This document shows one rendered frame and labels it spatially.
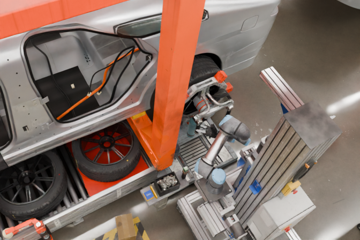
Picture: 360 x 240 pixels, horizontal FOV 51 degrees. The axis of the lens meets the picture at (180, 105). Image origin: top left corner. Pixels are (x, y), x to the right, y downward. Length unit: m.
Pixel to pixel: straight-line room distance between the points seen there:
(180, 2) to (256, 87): 3.17
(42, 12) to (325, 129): 1.59
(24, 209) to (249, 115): 2.66
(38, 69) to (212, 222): 2.10
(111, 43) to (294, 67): 2.64
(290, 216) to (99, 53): 2.20
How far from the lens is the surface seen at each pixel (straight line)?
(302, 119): 2.27
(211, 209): 3.27
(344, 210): 4.55
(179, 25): 2.02
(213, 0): 3.14
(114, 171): 3.60
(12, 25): 1.64
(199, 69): 3.41
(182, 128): 4.15
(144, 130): 3.53
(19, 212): 3.59
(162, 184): 3.48
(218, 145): 3.02
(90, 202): 3.63
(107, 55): 3.68
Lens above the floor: 3.78
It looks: 56 degrees down
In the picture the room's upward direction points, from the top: 11 degrees clockwise
